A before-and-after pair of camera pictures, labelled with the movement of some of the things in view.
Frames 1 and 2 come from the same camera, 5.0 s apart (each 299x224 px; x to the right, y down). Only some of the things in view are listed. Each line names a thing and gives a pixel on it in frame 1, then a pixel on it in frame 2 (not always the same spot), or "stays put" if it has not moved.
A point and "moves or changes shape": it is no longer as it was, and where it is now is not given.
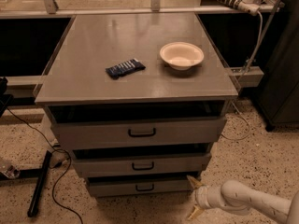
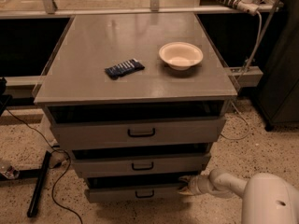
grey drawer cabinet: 135,126 stays put
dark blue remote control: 129,66 stays put
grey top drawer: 102,133 stays put
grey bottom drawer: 139,186 moves or changes shape
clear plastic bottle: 10,172 stays put
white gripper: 202,197 -> 194,184
